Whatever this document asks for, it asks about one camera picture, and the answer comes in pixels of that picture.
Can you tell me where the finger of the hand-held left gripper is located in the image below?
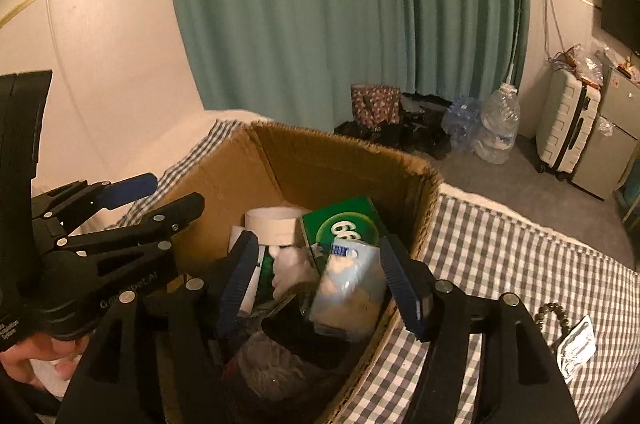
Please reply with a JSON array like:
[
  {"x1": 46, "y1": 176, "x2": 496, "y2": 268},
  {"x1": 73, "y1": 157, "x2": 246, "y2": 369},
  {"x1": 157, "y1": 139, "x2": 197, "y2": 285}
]
[
  {"x1": 56, "y1": 192, "x2": 206, "y2": 256},
  {"x1": 32, "y1": 172, "x2": 158, "y2": 241}
]

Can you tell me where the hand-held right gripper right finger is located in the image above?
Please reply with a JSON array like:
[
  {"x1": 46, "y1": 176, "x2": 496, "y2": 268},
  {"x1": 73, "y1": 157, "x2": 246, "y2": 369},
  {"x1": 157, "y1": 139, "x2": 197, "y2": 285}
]
[{"x1": 379, "y1": 235, "x2": 583, "y2": 424}]

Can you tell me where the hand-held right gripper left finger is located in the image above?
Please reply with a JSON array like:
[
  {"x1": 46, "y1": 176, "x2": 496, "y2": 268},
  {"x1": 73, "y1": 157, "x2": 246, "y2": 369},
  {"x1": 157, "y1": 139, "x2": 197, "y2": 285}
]
[{"x1": 57, "y1": 230, "x2": 261, "y2": 424}]

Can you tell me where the white tape roll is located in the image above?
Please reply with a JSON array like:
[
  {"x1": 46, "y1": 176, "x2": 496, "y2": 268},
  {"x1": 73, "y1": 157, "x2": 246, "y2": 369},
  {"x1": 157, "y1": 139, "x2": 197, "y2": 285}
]
[{"x1": 244, "y1": 206, "x2": 311, "y2": 250}]

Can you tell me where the black plastic container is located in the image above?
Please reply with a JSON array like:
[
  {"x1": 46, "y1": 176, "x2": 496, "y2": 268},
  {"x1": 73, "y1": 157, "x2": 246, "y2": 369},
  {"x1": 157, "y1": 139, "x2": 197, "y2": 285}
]
[{"x1": 261, "y1": 299, "x2": 361, "y2": 375}]

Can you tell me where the brown cardboard box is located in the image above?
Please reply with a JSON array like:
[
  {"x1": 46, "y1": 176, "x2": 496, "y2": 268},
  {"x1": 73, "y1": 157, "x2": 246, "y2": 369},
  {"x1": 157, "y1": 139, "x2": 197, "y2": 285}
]
[{"x1": 155, "y1": 120, "x2": 443, "y2": 424}]

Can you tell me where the green medicine box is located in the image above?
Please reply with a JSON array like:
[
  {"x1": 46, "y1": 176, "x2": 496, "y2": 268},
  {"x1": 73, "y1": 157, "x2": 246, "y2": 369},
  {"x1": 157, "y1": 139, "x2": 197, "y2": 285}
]
[{"x1": 301, "y1": 196, "x2": 391, "y2": 265}]

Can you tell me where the person's left hand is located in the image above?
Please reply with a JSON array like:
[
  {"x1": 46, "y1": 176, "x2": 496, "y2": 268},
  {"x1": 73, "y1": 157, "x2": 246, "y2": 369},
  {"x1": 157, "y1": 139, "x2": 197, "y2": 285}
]
[{"x1": 0, "y1": 334, "x2": 91, "y2": 388}]

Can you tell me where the white bed cover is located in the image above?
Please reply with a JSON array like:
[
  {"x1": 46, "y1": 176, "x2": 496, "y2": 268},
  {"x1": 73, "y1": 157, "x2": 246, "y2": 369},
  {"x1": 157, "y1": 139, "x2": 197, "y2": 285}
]
[{"x1": 30, "y1": 106, "x2": 276, "y2": 230}]

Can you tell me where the white tissue in hand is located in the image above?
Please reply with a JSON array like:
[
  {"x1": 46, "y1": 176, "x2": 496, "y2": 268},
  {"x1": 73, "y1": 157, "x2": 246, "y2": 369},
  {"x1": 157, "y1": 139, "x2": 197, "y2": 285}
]
[{"x1": 30, "y1": 356, "x2": 71, "y2": 397}]

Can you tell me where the green checkered cloth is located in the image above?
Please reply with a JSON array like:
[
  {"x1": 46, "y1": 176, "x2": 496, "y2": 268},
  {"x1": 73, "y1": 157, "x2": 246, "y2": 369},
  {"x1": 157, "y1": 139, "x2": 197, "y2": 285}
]
[{"x1": 117, "y1": 119, "x2": 640, "y2": 424}]

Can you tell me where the pack of water bottles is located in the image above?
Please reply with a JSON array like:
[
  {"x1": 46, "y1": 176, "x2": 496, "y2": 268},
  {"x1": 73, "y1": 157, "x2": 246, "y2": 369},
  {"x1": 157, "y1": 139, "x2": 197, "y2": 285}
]
[{"x1": 442, "y1": 95, "x2": 483, "y2": 150}]

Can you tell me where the white crumpled packet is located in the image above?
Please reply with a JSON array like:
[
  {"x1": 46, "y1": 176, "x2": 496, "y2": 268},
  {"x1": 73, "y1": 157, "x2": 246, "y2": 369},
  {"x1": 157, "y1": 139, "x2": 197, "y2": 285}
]
[{"x1": 557, "y1": 315, "x2": 598, "y2": 380}]

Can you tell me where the large clear water jug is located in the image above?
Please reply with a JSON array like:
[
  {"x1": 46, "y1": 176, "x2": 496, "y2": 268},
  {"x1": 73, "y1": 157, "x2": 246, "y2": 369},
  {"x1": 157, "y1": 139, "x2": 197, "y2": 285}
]
[{"x1": 472, "y1": 85, "x2": 521, "y2": 165}]

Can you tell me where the brown patterned bag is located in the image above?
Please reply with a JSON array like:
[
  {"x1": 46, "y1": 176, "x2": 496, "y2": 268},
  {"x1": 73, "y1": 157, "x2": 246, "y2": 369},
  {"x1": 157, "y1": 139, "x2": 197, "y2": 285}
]
[{"x1": 350, "y1": 84, "x2": 403, "y2": 127}]

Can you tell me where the white suitcase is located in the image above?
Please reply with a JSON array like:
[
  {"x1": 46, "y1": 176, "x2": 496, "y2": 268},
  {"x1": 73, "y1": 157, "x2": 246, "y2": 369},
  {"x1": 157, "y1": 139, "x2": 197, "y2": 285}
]
[{"x1": 536, "y1": 66, "x2": 601, "y2": 182}]

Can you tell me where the wide green curtain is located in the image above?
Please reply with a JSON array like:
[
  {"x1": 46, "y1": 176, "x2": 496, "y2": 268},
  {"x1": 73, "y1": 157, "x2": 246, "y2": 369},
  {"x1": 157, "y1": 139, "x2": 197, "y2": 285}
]
[{"x1": 156, "y1": 0, "x2": 416, "y2": 137}]

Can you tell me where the grey small fridge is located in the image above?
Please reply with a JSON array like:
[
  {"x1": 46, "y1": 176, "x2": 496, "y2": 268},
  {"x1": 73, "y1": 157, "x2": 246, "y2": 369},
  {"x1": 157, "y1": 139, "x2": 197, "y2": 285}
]
[{"x1": 570, "y1": 66, "x2": 640, "y2": 202}]

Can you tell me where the white pole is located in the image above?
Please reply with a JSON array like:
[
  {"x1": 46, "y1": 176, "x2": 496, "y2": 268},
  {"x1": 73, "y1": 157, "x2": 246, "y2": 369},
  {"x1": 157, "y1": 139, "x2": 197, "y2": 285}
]
[{"x1": 505, "y1": 0, "x2": 530, "y2": 90}]

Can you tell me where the clear plastic bag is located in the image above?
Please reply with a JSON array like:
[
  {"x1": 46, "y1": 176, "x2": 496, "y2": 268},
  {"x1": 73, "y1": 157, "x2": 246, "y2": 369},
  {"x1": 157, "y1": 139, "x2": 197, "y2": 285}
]
[{"x1": 550, "y1": 44, "x2": 608, "y2": 87}]

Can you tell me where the narrow green curtain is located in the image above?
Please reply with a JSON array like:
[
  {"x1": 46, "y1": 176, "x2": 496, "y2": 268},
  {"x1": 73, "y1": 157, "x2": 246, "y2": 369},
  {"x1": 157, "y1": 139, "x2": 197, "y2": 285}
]
[{"x1": 392, "y1": 0, "x2": 531, "y2": 100}]

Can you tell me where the brown bead bracelet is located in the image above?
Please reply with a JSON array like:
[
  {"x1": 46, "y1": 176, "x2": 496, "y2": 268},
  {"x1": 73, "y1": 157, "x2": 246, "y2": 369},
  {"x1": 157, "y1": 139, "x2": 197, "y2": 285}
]
[{"x1": 534, "y1": 301, "x2": 571, "y2": 350}]

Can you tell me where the orange wall cable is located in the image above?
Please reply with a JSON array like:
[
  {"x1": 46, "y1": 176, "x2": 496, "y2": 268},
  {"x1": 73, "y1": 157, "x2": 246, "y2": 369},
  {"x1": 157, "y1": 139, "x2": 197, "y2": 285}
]
[{"x1": 542, "y1": 0, "x2": 566, "y2": 65}]

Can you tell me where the black wall television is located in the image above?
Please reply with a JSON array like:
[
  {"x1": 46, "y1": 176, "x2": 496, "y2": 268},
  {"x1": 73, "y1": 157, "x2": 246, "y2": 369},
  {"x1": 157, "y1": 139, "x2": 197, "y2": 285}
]
[{"x1": 600, "y1": 0, "x2": 640, "y2": 55}]

